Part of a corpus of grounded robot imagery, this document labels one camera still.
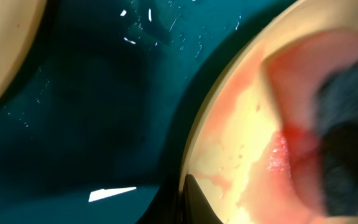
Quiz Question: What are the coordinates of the yellow plate far ketchup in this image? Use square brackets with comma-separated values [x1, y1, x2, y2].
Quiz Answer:
[0, 0, 47, 97]

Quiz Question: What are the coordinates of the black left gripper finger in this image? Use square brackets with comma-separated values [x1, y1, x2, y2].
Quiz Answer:
[181, 174, 223, 224]

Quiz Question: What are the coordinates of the yellow plate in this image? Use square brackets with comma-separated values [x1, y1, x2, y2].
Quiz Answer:
[181, 0, 358, 224]

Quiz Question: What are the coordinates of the teal plastic tray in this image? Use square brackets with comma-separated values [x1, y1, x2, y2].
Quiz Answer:
[0, 0, 290, 223]

